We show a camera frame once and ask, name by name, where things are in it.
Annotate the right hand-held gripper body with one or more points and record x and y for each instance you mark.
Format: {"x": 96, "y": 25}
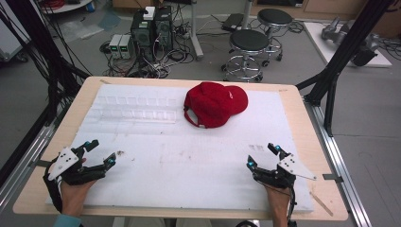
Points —
{"x": 291, "y": 167}

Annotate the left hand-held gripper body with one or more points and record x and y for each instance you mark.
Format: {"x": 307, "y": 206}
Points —
{"x": 64, "y": 162}

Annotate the red baseball cap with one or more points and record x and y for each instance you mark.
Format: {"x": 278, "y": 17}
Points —
{"x": 214, "y": 104}

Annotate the person's left hand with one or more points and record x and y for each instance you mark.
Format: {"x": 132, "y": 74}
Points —
{"x": 73, "y": 197}

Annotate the person's right hand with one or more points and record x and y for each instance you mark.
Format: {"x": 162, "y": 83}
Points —
{"x": 279, "y": 201}

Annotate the grey tape strip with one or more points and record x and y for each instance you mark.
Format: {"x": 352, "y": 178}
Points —
{"x": 41, "y": 163}
{"x": 333, "y": 178}

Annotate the thin wooden stick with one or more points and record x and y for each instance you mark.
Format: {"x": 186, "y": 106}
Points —
{"x": 321, "y": 203}

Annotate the clear plastic divided tray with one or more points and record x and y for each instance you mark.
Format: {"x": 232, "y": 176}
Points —
{"x": 135, "y": 108}

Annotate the white foam mat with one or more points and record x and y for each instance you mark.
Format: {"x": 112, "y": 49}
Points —
{"x": 176, "y": 167}

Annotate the grey bench power supply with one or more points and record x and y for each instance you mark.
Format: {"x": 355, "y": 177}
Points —
{"x": 115, "y": 45}
{"x": 126, "y": 46}

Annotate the black round stool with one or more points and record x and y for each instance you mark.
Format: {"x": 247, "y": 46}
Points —
{"x": 275, "y": 16}
{"x": 249, "y": 40}

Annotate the white floor platform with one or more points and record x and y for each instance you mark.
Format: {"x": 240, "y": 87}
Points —
{"x": 321, "y": 44}

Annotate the clear plastic sheet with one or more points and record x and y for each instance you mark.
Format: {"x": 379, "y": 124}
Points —
{"x": 80, "y": 30}

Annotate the black computer tower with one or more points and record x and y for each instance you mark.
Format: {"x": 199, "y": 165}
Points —
{"x": 164, "y": 28}
{"x": 142, "y": 33}

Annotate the grey metal stand leg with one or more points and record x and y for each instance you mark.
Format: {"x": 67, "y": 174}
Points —
{"x": 195, "y": 31}

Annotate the white round table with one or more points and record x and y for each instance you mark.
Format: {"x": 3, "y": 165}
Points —
{"x": 67, "y": 5}

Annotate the white box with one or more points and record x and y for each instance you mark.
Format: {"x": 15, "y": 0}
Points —
{"x": 149, "y": 12}

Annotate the aluminium rail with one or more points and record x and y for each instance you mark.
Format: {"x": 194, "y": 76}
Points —
{"x": 340, "y": 167}
{"x": 25, "y": 160}

